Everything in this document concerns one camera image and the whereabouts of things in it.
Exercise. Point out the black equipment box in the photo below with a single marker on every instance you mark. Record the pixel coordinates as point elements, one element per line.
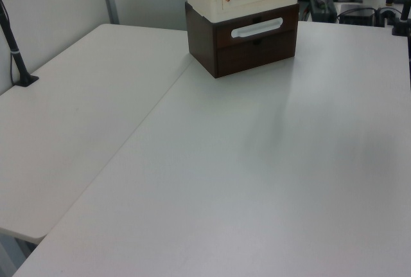
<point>356,15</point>

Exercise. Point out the black camera pole with base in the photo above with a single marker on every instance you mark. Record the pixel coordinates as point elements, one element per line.
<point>14,55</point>

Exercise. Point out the black electronic device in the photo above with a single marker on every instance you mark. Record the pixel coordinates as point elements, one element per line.
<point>324,8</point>

